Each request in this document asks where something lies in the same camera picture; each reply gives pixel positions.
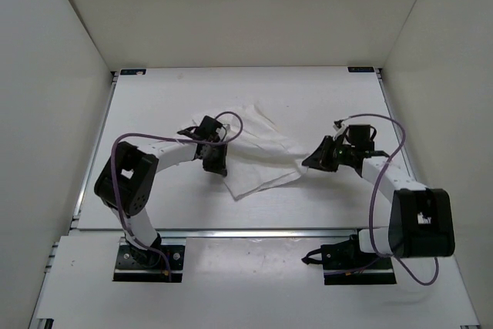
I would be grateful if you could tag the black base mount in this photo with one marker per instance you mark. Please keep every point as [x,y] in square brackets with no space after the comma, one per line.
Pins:
[135,265]
[344,264]

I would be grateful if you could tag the white pleated skirt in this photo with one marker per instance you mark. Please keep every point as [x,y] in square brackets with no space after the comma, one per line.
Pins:
[262,157]

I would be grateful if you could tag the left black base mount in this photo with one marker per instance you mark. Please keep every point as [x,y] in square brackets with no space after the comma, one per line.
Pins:
[135,265]

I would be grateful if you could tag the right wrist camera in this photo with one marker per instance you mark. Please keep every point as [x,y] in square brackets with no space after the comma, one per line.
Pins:
[340,127]

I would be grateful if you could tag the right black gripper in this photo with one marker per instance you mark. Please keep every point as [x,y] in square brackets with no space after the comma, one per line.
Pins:
[320,159]

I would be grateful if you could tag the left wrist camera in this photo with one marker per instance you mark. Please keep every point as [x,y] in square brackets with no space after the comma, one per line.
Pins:
[224,131]

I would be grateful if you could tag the right blue corner label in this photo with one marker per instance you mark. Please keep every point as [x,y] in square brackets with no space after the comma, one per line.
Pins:
[360,69]

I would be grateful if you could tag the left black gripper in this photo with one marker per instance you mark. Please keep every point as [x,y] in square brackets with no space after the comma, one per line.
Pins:
[217,167]

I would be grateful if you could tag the blue corner label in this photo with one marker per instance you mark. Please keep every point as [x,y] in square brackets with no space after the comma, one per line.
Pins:
[360,69]
[132,72]

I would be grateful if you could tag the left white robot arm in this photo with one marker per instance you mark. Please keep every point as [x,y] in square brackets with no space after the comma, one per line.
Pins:
[126,181]

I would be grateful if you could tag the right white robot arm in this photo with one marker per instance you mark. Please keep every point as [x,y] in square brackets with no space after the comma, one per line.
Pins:
[420,223]

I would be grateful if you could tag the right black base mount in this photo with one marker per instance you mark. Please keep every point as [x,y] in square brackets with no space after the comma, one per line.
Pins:
[344,264]

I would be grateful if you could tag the left blue corner label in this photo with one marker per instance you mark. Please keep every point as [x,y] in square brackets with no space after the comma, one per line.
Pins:
[132,72]

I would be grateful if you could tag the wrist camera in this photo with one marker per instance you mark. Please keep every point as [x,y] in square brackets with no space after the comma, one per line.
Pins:
[224,131]
[340,127]

